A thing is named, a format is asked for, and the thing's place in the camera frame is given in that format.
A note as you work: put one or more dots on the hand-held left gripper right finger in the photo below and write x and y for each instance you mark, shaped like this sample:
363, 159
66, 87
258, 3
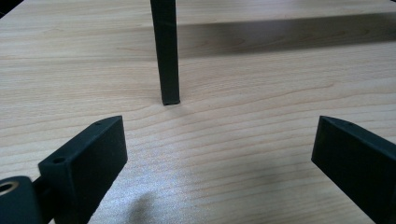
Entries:
358, 165

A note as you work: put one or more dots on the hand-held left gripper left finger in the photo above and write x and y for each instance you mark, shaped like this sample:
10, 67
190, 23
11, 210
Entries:
84, 165

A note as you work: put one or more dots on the black square metal post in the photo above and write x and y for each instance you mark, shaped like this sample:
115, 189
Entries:
167, 53

